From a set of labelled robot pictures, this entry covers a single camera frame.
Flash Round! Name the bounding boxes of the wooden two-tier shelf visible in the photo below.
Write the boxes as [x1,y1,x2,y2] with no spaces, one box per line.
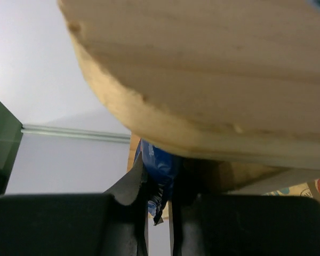
[58,1,320,194]

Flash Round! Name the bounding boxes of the blue Burts chips bag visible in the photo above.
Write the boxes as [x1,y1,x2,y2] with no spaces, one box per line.
[134,139,183,225]

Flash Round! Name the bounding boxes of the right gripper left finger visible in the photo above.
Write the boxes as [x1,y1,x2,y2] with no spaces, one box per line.
[0,158,148,255]

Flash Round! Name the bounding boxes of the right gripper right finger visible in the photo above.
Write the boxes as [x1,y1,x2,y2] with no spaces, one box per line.
[171,194,320,255]

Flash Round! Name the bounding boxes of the light blue cassava chips bag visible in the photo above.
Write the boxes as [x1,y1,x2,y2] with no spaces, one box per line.
[265,178,320,202]

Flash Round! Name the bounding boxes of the left aluminium frame post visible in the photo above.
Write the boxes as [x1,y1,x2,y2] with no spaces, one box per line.
[21,125,131,143]

